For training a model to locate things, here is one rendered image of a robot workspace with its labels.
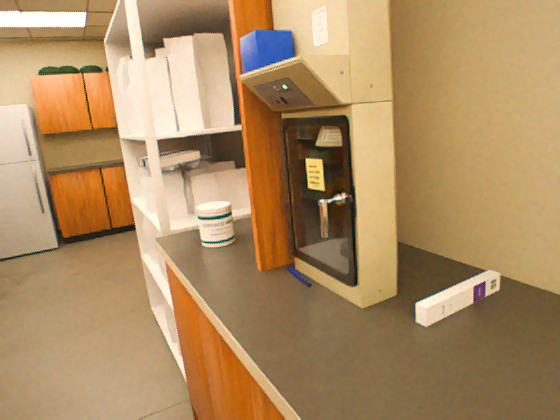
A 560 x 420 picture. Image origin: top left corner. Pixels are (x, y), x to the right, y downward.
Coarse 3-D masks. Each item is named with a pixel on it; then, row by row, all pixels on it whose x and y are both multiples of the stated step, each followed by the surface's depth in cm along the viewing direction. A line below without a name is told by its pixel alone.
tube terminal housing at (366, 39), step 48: (288, 0) 96; (336, 0) 80; (384, 0) 82; (336, 48) 83; (384, 48) 84; (384, 96) 86; (384, 144) 88; (384, 192) 90; (384, 240) 93; (336, 288) 101; (384, 288) 95
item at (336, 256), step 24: (288, 120) 105; (312, 120) 94; (336, 120) 86; (288, 144) 107; (312, 144) 96; (336, 144) 88; (288, 168) 110; (336, 168) 89; (312, 192) 101; (336, 192) 91; (312, 216) 103; (336, 216) 93; (312, 240) 105; (336, 240) 95; (312, 264) 108; (336, 264) 97
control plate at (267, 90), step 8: (280, 80) 88; (288, 80) 86; (256, 88) 101; (264, 88) 97; (272, 88) 95; (280, 88) 92; (288, 88) 89; (296, 88) 87; (264, 96) 102; (272, 96) 99; (280, 96) 96; (288, 96) 93; (296, 96) 91; (304, 96) 88; (272, 104) 104; (280, 104) 100; (288, 104) 97; (296, 104) 94; (304, 104) 92
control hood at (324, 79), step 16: (272, 64) 86; (288, 64) 80; (304, 64) 76; (320, 64) 77; (336, 64) 79; (256, 80) 96; (272, 80) 91; (304, 80) 81; (320, 80) 78; (336, 80) 79; (320, 96) 84; (336, 96) 80
